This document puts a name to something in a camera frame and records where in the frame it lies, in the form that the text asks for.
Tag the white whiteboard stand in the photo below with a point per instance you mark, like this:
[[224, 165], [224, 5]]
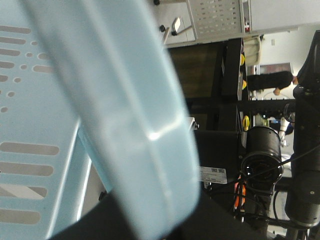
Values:
[[190, 22]]

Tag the person in black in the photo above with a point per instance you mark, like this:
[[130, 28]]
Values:
[[277, 80]]

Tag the light blue plastic basket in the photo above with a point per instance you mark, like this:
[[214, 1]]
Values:
[[90, 105]]

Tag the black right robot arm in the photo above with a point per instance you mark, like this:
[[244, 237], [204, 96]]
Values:
[[303, 194]]

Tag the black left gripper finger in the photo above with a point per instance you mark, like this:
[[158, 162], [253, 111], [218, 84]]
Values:
[[209, 221]]

